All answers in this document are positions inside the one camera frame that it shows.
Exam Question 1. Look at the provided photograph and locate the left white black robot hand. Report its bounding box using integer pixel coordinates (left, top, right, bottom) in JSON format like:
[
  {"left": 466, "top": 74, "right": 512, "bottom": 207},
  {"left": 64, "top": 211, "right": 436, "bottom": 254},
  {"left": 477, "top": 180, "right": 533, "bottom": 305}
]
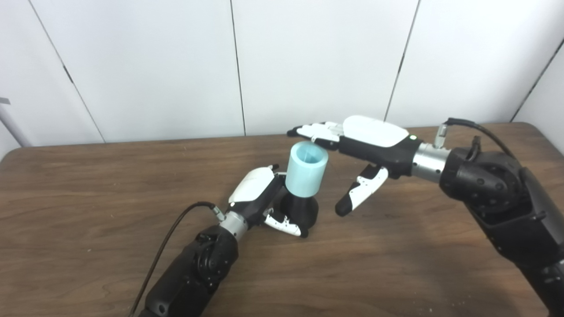
[{"left": 228, "top": 164, "right": 309, "bottom": 238}]

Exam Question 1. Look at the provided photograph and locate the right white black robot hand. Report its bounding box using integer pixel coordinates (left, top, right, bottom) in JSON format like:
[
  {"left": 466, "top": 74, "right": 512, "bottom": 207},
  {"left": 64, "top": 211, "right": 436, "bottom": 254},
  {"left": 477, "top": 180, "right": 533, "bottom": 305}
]
[{"left": 287, "top": 115, "right": 423, "bottom": 217}]

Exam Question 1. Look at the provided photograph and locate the black flared nozzle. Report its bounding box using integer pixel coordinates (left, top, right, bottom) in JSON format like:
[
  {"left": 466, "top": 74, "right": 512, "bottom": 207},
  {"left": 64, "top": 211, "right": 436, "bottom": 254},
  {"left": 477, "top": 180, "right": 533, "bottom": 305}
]
[{"left": 275, "top": 185, "right": 319, "bottom": 229}]

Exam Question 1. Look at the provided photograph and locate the light-blue hose cylinder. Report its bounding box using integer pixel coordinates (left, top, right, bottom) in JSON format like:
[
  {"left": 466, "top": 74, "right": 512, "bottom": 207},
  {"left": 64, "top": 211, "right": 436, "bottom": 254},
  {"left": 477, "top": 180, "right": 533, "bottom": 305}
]
[{"left": 285, "top": 141, "right": 330, "bottom": 198}]

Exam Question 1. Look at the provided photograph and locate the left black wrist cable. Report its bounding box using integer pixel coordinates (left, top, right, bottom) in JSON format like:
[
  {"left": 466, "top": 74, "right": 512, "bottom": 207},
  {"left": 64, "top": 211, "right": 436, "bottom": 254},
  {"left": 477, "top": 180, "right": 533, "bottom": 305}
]
[{"left": 129, "top": 201, "right": 226, "bottom": 317}]

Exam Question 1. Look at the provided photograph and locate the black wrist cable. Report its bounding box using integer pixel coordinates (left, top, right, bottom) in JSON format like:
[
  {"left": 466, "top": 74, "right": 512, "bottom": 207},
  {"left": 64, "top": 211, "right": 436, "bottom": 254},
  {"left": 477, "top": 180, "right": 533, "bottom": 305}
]
[
  {"left": 129, "top": 201, "right": 226, "bottom": 317},
  {"left": 433, "top": 117, "right": 523, "bottom": 168}
]

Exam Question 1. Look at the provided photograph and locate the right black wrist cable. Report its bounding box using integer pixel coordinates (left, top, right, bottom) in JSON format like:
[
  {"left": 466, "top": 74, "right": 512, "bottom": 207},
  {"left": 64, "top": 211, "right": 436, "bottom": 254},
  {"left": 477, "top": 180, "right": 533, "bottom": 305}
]
[{"left": 433, "top": 117, "right": 523, "bottom": 168}]

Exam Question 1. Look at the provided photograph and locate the white wall corner post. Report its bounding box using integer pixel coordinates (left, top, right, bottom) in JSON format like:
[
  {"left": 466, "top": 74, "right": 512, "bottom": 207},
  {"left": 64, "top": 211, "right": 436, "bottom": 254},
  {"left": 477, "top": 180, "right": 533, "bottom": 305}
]
[{"left": 0, "top": 97, "right": 33, "bottom": 148}]

